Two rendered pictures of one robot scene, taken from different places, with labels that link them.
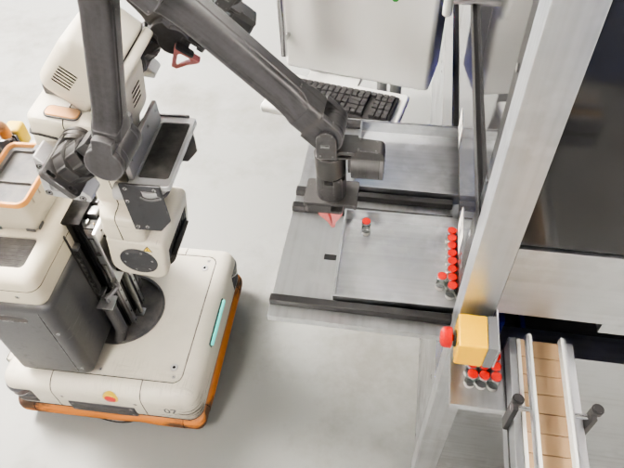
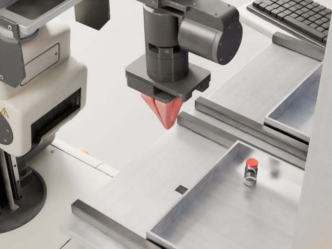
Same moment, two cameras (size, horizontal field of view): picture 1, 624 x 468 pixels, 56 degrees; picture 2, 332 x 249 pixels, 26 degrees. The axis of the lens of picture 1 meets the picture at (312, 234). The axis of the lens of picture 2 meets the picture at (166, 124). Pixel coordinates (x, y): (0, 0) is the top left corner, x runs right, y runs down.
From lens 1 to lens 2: 0.47 m
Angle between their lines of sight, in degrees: 21
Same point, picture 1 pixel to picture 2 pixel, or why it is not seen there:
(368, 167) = (200, 35)
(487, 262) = (312, 230)
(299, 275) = (131, 195)
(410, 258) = (289, 236)
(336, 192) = (163, 67)
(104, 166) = not seen: outside the picture
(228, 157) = not seen: hidden behind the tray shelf
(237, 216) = not seen: hidden behind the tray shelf
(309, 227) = (184, 147)
